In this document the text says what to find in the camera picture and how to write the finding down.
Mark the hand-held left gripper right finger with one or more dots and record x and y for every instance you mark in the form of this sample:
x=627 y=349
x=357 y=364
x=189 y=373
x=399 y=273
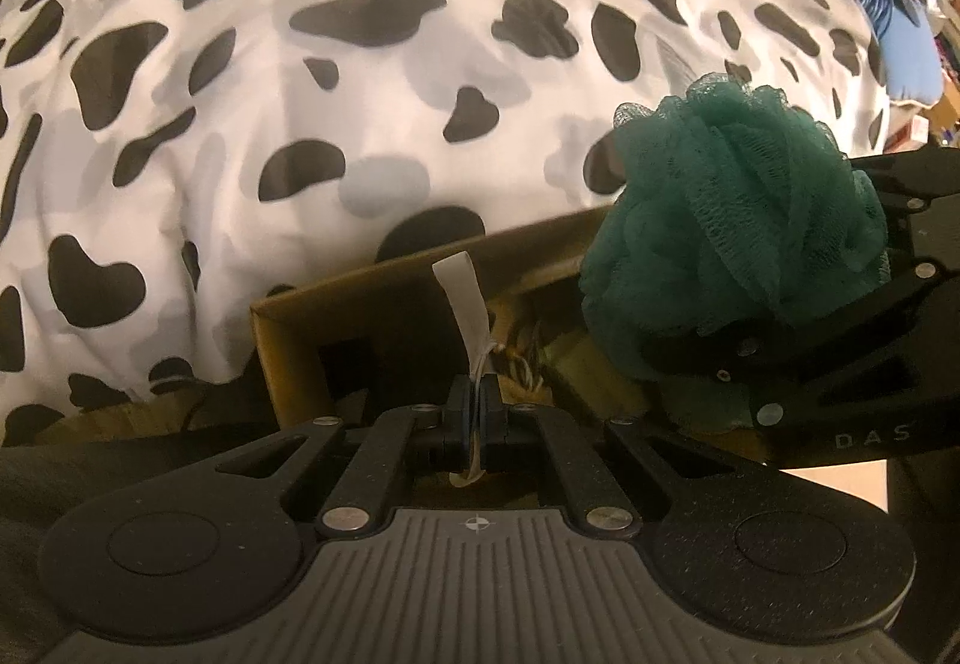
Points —
x=491 y=424

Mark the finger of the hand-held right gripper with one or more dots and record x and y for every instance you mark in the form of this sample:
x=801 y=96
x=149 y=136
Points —
x=930 y=184
x=862 y=356

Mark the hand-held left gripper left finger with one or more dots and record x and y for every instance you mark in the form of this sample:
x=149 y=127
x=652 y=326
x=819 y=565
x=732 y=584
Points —
x=461 y=424

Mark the white ribbon tag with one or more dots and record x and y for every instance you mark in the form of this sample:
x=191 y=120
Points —
x=465 y=304

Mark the brown cardboard box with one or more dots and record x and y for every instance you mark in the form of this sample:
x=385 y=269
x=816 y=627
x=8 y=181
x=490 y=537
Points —
x=525 y=251

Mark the teal bath loofah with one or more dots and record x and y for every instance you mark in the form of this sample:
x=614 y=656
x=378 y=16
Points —
x=735 y=206

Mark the blue ribbed plush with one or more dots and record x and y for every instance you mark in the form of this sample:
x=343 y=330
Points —
x=911 y=57

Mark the cow print blanket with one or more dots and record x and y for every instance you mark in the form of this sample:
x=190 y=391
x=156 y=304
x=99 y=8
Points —
x=225 y=109

